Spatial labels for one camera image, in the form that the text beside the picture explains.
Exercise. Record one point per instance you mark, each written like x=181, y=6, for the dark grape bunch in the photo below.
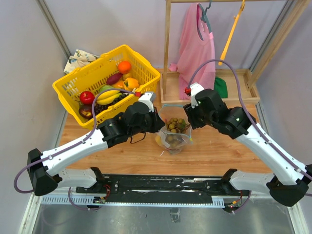
x=101, y=108

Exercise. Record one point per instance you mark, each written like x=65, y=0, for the green cloth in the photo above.
x=221, y=87

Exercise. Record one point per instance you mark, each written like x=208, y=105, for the teal clothes hanger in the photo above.
x=202, y=19

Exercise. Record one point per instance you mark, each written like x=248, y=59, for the yellow clothes hanger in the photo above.
x=236, y=18

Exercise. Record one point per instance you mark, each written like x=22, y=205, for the patterned cloth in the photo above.
x=78, y=60

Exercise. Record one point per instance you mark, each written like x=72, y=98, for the left aluminium frame post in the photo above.
x=53, y=25

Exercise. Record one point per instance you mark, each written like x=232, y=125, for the brown longan bunch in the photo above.
x=177, y=133

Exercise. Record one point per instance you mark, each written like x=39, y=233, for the clear zip top bag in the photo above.
x=167, y=112

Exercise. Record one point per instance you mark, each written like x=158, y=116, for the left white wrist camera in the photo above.
x=148, y=98

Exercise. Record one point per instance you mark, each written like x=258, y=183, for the yellow lemon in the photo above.
x=158, y=141

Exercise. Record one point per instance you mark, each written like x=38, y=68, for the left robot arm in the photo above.
x=47, y=170

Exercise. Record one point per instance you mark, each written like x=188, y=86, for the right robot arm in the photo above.
x=289, y=180

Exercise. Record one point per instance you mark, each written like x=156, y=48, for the pink shirt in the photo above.
x=196, y=47

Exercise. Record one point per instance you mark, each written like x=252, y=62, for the aluminium frame post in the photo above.
x=281, y=17
x=53, y=25

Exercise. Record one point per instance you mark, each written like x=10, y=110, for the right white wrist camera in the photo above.
x=192, y=91

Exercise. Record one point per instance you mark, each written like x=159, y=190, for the yellow banana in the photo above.
x=107, y=96

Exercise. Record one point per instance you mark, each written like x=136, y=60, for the bright red apple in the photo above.
x=86, y=98

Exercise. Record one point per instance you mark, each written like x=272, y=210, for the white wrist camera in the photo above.
x=192, y=91
x=148, y=98

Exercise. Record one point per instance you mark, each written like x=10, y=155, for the yellow bell pepper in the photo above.
x=131, y=84

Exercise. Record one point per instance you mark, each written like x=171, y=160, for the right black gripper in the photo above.
x=191, y=114

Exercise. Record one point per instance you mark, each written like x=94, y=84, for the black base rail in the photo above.
x=162, y=190

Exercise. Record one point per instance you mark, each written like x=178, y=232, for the right aluminium frame post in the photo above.
x=281, y=17

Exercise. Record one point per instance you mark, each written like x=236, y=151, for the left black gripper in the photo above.
x=157, y=123

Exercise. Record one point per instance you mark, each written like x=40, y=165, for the orange fruit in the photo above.
x=124, y=67

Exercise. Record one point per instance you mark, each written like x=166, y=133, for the yellow plastic basket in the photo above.
x=94, y=75

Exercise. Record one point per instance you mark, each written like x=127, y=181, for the purple sweet potato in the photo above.
x=114, y=78

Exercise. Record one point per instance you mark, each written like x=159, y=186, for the green fruit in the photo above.
x=105, y=87

